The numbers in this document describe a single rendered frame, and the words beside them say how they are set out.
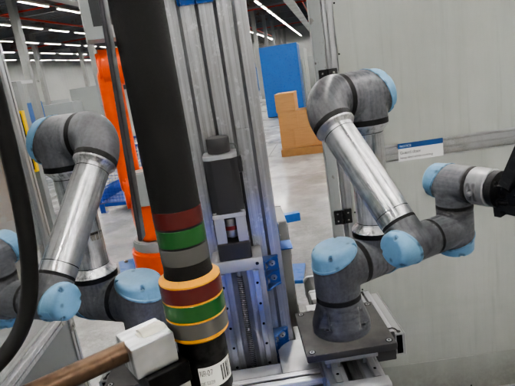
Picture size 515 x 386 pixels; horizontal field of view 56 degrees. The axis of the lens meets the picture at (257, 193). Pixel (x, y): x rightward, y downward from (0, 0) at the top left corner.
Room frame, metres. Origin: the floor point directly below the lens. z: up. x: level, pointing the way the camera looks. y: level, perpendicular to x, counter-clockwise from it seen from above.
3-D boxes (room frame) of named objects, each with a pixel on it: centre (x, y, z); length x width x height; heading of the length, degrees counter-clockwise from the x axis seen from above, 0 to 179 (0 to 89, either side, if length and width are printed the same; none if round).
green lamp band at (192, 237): (0.32, 0.06, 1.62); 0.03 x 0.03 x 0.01
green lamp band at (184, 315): (0.32, 0.06, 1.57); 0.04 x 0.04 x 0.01
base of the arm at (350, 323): (1.14, -0.17, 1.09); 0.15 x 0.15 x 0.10
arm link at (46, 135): (1.19, 0.45, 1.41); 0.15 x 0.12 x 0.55; 65
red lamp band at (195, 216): (0.32, 0.06, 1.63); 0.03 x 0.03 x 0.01
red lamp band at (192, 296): (0.32, 0.06, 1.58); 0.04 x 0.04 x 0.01
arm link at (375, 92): (1.20, -0.29, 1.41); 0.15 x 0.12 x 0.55; 117
